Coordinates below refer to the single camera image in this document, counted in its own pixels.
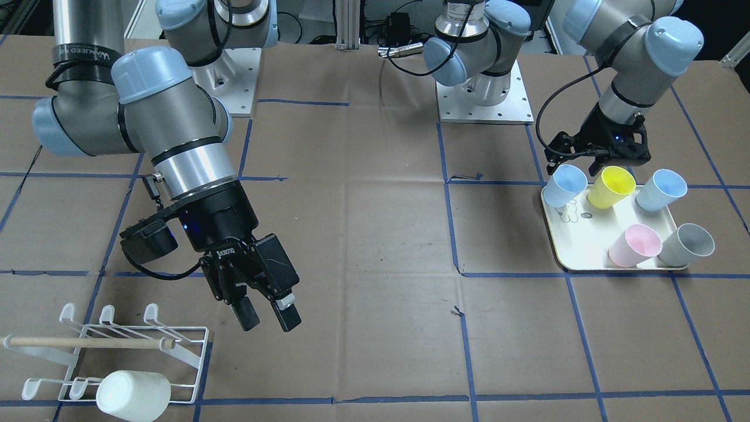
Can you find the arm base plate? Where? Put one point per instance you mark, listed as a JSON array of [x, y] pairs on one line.
[[486, 100], [232, 79]]

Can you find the pink cup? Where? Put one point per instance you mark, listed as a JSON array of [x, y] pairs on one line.
[[636, 244]]

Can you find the white cup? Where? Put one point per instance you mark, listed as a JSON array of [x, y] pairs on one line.
[[134, 395]]

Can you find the light blue cup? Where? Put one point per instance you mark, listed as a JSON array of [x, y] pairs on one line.
[[663, 188], [564, 185]]

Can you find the aluminium frame post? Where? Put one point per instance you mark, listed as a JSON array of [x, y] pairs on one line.
[[348, 24]]

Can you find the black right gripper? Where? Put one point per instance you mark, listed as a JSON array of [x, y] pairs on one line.
[[224, 220]]

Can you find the yellow cup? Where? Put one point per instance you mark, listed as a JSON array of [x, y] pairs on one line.
[[613, 184]]

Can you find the cream rabbit tray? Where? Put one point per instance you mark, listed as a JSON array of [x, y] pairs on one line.
[[581, 234]]

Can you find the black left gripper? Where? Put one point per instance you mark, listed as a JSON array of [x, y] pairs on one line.
[[596, 131]]

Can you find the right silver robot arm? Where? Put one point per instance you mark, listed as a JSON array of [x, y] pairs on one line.
[[108, 102]]

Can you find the grey cup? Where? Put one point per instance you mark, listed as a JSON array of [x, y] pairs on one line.
[[689, 243]]

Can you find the white wire cup rack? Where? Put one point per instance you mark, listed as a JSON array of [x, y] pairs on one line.
[[96, 349]]

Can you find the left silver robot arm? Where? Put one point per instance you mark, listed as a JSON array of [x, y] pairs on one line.
[[643, 41]]

